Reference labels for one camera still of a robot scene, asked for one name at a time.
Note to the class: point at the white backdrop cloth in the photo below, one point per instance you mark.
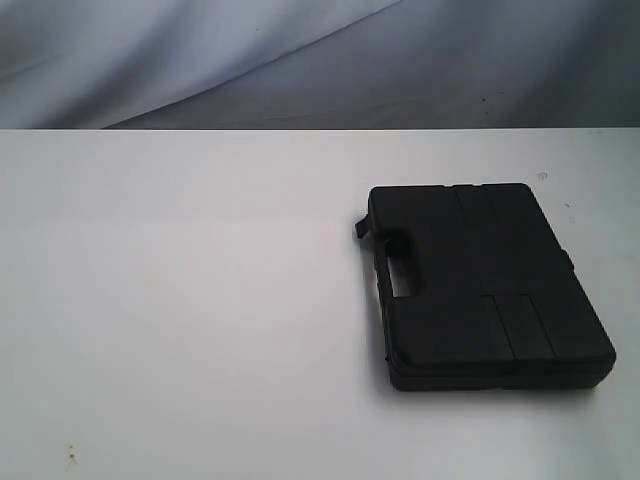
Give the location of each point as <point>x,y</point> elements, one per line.
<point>319,64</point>

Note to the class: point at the black plastic carrying case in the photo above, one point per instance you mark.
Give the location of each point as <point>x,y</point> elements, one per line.
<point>476,292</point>

